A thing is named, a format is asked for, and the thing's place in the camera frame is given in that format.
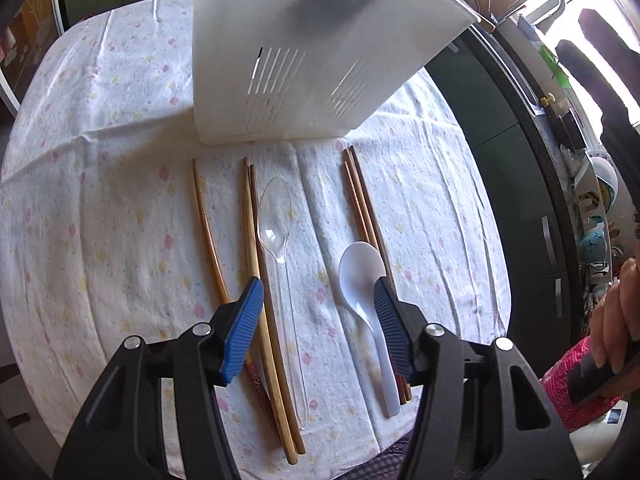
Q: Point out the white plastic spoon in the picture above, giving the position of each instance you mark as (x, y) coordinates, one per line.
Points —
(360, 275)

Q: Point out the grooved brown wooden chopstick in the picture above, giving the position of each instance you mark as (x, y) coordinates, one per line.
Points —
(353, 200)
(368, 200)
(360, 200)

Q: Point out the pink dotted garment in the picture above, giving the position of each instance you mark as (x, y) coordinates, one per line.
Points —
(560, 390)

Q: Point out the chrome faucet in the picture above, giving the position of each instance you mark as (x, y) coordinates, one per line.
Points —
(537, 2)

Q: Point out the person's right hand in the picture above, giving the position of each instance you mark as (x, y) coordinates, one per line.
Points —
(617, 320)

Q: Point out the green cloth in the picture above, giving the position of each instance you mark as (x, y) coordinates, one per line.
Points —
(555, 67)

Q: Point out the dark green kitchen cabinet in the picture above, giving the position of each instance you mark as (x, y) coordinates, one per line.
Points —
(500, 185)

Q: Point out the white floral tablecloth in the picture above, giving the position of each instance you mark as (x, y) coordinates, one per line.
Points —
(100, 210)

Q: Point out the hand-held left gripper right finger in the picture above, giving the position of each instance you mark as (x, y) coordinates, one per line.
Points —
(392, 330)

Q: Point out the dark hanging cloth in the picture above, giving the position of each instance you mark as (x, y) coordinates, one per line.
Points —
(607, 70)

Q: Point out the clear plastic spoon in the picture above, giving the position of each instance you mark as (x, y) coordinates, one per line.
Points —
(272, 220)

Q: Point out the white plastic utensil holder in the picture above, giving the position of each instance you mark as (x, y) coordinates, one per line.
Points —
(300, 60)

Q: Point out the curved light wooden chopstick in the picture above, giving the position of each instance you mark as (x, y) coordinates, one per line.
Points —
(210, 240)

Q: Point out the purple plaid cloth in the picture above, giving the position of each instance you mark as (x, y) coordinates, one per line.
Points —
(380, 460)

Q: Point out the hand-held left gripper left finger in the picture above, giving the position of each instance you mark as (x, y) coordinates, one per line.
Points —
(245, 330)

